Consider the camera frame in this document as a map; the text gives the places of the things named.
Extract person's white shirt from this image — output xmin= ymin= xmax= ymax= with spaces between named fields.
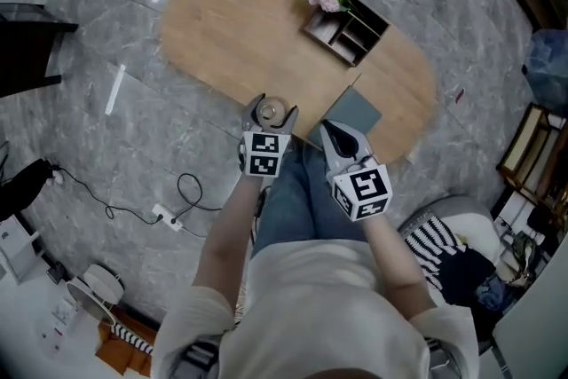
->
xmin=150 ymin=238 xmax=481 ymax=379

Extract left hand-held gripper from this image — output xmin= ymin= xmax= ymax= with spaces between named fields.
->
xmin=237 ymin=92 xmax=300 ymax=179

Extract dark wooden desk organizer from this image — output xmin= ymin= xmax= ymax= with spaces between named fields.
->
xmin=301 ymin=0 xmax=391 ymax=68

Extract small round container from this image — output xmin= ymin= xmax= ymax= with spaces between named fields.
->
xmin=258 ymin=96 xmax=288 ymax=122

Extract blue plastic bag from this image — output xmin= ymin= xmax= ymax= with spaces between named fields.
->
xmin=521 ymin=28 xmax=568 ymax=108

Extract person's right forearm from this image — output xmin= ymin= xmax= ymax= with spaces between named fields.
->
xmin=359 ymin=213 xmax=437 ymax=318

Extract black-and-white striped cushion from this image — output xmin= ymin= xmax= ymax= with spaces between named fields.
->
xmin=404 ymin=216 xmax=459 ymax=292

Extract wooden framed cabinet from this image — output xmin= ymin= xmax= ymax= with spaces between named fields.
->
xmin=495 ymin=101 xmax=568 ymax=206

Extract black looped cable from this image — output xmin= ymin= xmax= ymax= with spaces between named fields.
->
xmin=170 ymin=172 xmax=224 ymax=224

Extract person's blue jeans legs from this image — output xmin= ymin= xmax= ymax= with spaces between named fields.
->
xmin=249 ymin=141 xmax=370 ymax=259

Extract white round stool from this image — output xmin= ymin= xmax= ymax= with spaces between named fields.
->
xmin=65 ymin=263 xmax=126 ymax=326

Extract striped fabric strip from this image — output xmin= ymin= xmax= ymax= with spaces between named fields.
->
xmin=111 ymin=322 xmax=154 ymax=355

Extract long black cable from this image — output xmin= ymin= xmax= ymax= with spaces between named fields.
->
xmin=43 ymin=162 xmax=157 ymax=224

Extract black side table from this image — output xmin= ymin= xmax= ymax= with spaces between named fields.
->
xmin=0 ymin=3 xmax=81 ymax=99

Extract black clothing pile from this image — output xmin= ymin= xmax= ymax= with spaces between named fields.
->
xmin=437 ymin=247 xmax=498 ymax=308

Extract white power strip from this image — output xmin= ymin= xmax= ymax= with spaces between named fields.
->
xmin=151 ymin=202 xmax=186 ymax=233

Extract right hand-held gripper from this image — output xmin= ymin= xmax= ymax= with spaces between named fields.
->
xmin=319 ymin=118 xmax=394 ymax=223

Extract person's left forearm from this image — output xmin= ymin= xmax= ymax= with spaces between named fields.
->
xmin=192 ymin=172 xmax=265 ymax=295

